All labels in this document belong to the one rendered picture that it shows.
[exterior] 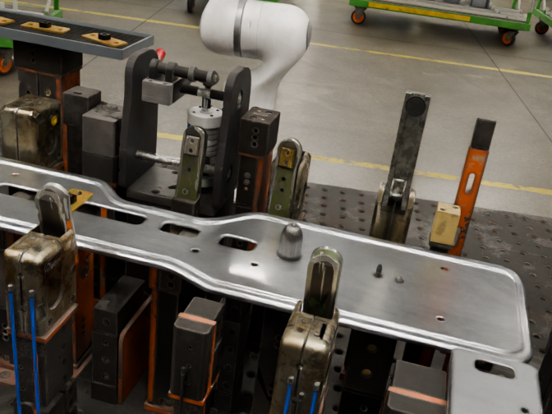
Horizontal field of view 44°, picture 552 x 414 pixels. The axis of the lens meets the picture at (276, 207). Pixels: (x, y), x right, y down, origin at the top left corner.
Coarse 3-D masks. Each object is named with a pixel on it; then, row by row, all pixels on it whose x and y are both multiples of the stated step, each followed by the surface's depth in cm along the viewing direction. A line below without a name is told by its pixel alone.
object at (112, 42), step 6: (84, 36) 126; (90, 36) 127; (96, 36) 127; (102, 36) 125; (108, 36) 126; (102, 42) 124; (108, 42) 124; (114, 42) 125; (120, 42) 125; (126, 42) 126
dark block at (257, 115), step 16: (256, 112) 113; (272, 112) 114; (240, 128) 111; (256, 128) 110; (272, 128) 111; (240, 144) 112; (256, 144) 111; (272, 144) 114; (240, 160) 114; (256, 160) 113; (240, 176) 115; (256, 176) 114; (240, 192) 116; (256, 192) 115; (240, 208) 117; (256, 208) 116; (240, 240) 120
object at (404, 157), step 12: (408, 96) 99; (420, 96) 99; (408, 108) 97; (420, 108) 96; (408, 120) 101; (420, 120) 99; (408, 132) 101; (420, 132) 100; (396, 144) 101; (408, 144) 102; (420, 144) 100; (396, 156) 102; (408, 156) 102; (396, 168) 103; (408, 168) 103; (408, 180) 102; (384, 192) 104; (408, 192) 103; (384, 204) 104
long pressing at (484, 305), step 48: (96, 192) 107; (96, 240) 94; (144, 240) 96; (192, 240) 97; (336, 240) 102; (384, 240) 103; (240, 288) 88; (288, 288) 89; (384, 288) 92; (432, 288) 93; (480, 288) 95; (384, 336) 84; (432, 336) 84; (480, 336) 85; (528, 336) 86
